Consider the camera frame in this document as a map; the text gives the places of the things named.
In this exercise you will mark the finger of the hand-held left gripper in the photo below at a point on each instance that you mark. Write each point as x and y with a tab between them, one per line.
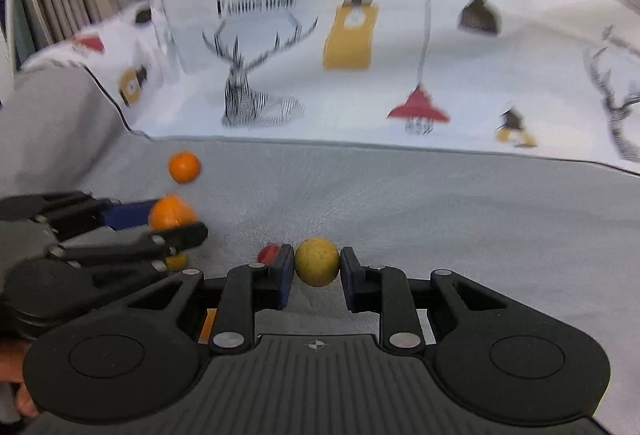
127	215
170	237

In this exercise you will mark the orange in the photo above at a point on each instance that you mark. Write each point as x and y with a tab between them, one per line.
170	213
184	167

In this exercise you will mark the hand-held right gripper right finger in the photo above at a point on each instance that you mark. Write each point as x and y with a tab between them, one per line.
350	287

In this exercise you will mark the printed white blanket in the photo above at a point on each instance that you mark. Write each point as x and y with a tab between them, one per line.
350	80

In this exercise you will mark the grey bed sheet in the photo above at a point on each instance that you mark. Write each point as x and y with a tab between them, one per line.
425	225

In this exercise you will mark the small yellow fruit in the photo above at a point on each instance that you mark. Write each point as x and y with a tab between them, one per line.
176	261

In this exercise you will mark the red round fruit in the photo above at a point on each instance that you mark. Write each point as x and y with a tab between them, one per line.
267	254

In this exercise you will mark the yellow speckled round fruit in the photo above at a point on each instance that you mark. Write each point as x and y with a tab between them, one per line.
316	262

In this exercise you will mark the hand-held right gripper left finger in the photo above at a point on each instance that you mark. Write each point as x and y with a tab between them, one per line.
284	282

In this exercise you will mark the person's left hand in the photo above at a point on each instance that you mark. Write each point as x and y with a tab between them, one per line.
11	360

